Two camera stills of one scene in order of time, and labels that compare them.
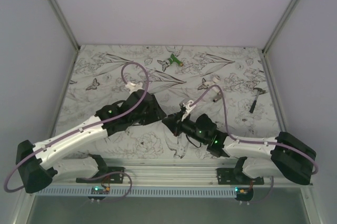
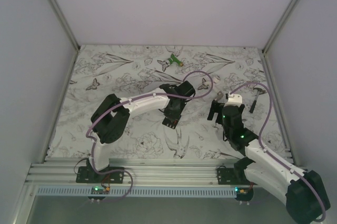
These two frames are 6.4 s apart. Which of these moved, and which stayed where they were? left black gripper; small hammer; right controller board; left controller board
Moved: left black gripper
Stayed: left controller board; small hammer; right controller board
